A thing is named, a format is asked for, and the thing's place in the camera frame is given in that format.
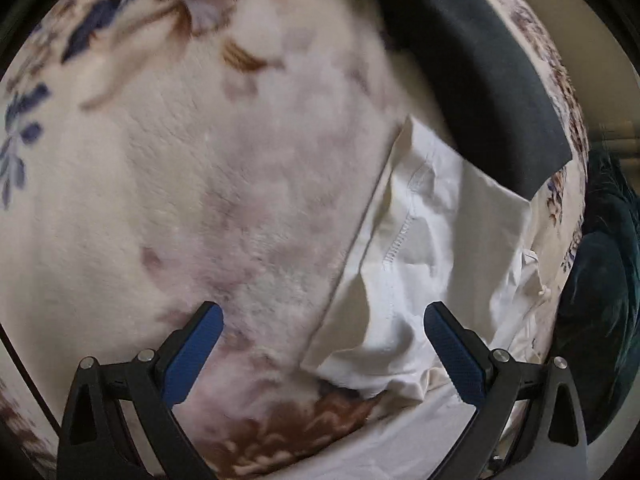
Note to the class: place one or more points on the floral plush bed blanket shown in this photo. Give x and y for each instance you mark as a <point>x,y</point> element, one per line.
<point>157,154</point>

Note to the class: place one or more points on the white small garment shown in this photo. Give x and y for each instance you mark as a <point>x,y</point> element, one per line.
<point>437,229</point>

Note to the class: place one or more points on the folded black garment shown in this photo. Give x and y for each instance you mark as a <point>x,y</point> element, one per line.
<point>493,101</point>

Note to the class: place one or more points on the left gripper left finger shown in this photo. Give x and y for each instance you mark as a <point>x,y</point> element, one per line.
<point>95,442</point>

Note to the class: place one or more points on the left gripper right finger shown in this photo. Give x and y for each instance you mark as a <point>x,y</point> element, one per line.
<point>527,422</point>

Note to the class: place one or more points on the dark teal plush blanket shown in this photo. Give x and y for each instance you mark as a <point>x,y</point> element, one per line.
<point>597,324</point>

